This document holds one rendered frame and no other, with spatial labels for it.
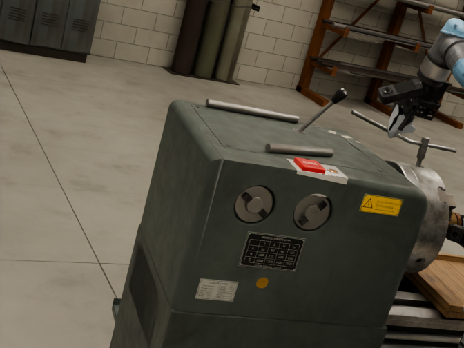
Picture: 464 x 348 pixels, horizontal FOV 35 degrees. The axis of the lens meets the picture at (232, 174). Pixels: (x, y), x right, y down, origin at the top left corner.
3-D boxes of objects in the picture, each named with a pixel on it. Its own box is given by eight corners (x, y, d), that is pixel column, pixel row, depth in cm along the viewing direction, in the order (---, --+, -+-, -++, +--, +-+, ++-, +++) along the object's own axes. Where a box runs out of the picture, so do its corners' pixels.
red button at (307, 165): (301, 173, 170) (303, 166, 169) (291, 164, 175) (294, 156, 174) (324, 177, 172) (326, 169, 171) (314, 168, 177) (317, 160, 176)
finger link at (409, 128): (407, 146, 202) (424, 120, 196) (389, 143, 200) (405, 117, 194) (403, 139, 204) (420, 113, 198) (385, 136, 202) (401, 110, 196)
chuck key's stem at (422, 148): (417, 175, 213) (428, 137, 210) (420, 177, 211) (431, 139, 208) (410, 174, 212) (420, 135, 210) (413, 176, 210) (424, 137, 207)
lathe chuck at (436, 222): (401, 288, 202) (435, 180, 195) (350, 244, 231) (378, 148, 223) (429, 291, 205) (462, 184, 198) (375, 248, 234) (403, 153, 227)
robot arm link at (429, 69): (433, 66, 183) (421, 48, 189) (424, 81, 186) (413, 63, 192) (458, 72, 186) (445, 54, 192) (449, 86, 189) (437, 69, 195)
